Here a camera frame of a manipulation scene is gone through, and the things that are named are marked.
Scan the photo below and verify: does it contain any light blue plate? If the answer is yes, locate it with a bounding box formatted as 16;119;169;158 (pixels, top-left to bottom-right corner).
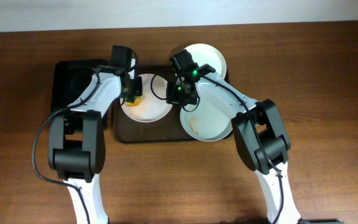
180;100;232;142

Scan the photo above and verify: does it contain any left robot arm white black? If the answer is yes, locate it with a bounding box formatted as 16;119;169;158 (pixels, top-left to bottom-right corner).
45;65;142;223

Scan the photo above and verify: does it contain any pinkish white plate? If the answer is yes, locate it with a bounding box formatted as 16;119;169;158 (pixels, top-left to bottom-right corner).
121;73;172;123

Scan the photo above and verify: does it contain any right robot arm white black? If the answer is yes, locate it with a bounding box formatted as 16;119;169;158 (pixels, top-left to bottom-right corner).
167;63;301;224

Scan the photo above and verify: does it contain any brown serving tray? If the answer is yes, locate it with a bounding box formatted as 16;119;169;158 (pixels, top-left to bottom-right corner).
112;63;233;144

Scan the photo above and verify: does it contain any black tray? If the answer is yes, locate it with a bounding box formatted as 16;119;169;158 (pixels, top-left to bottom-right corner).
50;58;108;128

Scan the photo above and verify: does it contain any cream white plate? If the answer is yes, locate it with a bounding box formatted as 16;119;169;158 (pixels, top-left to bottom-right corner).
185;44;227;79

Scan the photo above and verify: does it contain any yellow green sponge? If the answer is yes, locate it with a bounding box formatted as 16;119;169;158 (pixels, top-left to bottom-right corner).
124;96;142;106

